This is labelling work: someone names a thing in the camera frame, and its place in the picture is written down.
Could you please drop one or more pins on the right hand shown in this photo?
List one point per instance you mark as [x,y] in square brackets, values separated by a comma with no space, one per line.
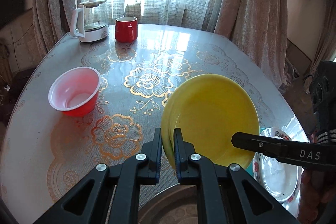
[311,198]

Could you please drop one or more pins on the pink curtain right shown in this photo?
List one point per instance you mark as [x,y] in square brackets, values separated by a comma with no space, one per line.
[259,29]

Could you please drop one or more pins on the white floral plate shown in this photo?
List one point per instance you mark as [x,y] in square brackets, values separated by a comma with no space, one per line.
[279,179]

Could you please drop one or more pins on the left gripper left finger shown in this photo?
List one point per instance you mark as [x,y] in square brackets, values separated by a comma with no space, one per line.
[110,194]

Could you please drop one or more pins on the white glass electric kettle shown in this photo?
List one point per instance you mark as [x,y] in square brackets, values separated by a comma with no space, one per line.
[85,29]

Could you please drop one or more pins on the yellow bowl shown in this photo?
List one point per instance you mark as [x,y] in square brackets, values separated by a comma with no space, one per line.
[209,109]

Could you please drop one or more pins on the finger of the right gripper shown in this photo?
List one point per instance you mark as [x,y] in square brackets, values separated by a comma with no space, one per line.
[307,155]

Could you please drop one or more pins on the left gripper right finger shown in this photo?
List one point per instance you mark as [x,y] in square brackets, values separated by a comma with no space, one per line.
[226,194]

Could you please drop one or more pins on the large teal round plate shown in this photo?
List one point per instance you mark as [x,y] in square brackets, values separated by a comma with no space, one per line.
[253,169]

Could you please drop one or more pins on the stainless steel bowl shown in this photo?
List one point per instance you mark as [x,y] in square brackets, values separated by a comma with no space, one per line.
[176,204]

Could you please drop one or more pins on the red plastic bowl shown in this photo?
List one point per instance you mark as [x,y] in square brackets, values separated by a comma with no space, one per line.
[75,92]

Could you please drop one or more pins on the red ceramic mug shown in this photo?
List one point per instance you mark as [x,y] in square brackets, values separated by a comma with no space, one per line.
[126,29]

